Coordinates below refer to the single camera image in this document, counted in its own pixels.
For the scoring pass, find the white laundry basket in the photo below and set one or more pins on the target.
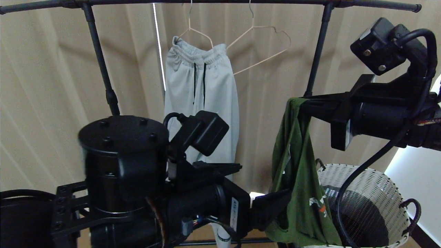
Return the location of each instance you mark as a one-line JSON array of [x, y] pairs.
[[372, 179]]

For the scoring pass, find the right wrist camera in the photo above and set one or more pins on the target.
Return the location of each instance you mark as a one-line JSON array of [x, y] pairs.
[[379, 48]]

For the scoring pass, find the pink clothes hanger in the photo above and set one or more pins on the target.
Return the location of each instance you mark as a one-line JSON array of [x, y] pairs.
[[189, 24], [253, 20]]

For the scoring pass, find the pale grey shorts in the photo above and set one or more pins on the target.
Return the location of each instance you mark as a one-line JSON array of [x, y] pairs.
[[200, 89]]

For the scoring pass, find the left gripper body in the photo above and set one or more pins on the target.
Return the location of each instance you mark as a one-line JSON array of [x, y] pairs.
[[206, 206]]

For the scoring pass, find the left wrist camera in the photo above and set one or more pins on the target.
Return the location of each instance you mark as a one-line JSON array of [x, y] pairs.
[[206, 132]]

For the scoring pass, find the window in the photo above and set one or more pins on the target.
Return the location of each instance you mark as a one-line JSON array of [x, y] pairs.
[[420, 179]]

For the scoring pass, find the green garment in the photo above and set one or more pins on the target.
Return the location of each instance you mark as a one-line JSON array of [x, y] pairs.
[[296, 172]]

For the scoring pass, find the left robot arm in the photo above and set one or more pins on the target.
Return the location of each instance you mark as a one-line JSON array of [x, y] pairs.
[[120, 165]]

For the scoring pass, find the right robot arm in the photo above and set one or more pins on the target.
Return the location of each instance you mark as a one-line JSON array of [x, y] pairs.
[[430, 127]]

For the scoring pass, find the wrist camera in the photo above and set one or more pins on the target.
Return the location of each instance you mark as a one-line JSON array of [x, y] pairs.
[[206, 132], [379, 48]]

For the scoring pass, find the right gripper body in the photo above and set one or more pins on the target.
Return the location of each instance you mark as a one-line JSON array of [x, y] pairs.
[[379, 113]]

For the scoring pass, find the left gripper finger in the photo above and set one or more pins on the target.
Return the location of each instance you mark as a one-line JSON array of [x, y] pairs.
[[217, 168], [268, 210]]

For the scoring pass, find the black clothes rack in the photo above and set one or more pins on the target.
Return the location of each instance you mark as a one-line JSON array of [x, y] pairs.
[[100, 69]]

